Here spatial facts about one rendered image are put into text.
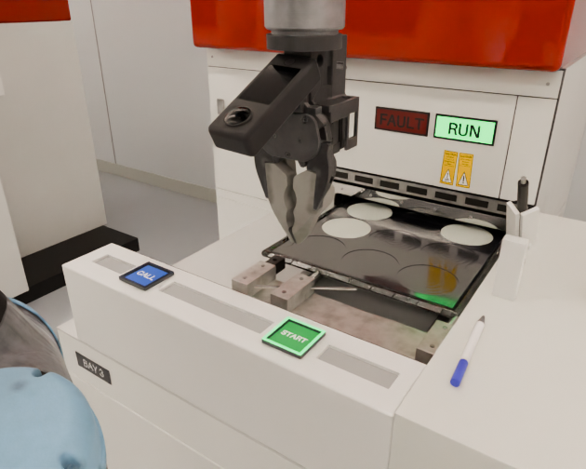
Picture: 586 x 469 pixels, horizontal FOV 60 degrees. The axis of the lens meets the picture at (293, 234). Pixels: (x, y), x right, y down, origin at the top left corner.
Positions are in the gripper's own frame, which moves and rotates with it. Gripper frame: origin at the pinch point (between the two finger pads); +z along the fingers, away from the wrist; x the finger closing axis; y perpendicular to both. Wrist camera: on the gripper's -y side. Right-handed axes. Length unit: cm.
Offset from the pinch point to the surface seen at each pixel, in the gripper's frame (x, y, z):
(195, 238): 177, 154, 111
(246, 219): 55, 58, 33
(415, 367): -13.8, 3.7, 14.1
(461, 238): -5, 52, 20
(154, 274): 25.4, 1.2, 13.6
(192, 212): 208, 183, 111
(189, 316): 13.9, -3.4, 14.0
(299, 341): -0.9, -0.1, 13.6
